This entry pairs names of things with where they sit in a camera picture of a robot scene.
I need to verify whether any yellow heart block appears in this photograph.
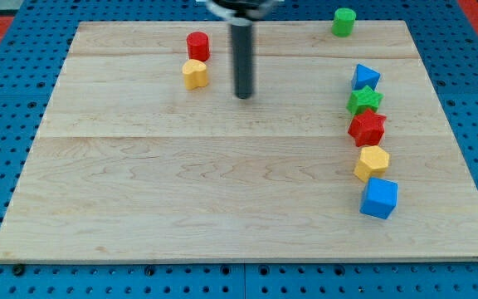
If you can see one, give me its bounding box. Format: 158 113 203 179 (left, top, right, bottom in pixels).
182 59 209 90

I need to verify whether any yellow hexagon block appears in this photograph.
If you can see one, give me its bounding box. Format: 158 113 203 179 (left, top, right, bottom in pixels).
354 145 390 183

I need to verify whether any light wooden board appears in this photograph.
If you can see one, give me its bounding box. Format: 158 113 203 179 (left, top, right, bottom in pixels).
0 21 478 265

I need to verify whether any red cylinder block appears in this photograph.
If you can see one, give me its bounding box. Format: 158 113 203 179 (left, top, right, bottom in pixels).
186 32 210 61

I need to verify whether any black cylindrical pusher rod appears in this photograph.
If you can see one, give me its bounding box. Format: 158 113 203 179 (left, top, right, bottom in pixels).
229 17 254 100

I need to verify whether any red star block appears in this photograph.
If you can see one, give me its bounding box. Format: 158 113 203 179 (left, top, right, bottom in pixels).
348 108 387 147

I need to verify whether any green star block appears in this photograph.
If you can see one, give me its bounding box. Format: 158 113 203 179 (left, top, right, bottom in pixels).
346 86 384 116

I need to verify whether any blue triangle block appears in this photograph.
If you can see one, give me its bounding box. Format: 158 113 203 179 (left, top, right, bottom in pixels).
351 64 381 91

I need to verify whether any blue cube block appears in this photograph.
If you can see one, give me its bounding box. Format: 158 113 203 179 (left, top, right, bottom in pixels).
359 177 398 219

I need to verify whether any green cylinder block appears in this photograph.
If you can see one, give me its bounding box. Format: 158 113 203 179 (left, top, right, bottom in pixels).
331 7 357 37

